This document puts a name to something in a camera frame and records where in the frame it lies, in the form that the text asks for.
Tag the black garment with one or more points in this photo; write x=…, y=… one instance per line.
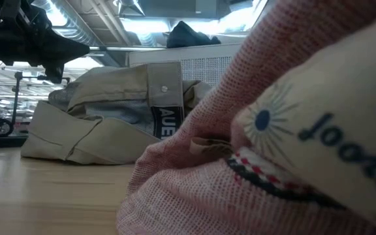
x=184, y=36

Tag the black aluminium frame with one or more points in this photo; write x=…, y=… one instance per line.
x=2, y=142

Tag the olive khaki garment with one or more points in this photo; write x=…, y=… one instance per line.
x=109, y=88

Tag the silver ventilation duct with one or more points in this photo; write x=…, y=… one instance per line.
x=77, y=29

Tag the black stand pole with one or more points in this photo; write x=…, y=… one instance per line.
x=17, y=98

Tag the white perforated plastic basket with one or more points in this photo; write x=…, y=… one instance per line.
x=201, y=68

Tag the pink woven garment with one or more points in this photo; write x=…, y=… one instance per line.
x=181, y=196

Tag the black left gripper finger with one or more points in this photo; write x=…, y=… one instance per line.
x=67, y=49
x=55, y=73

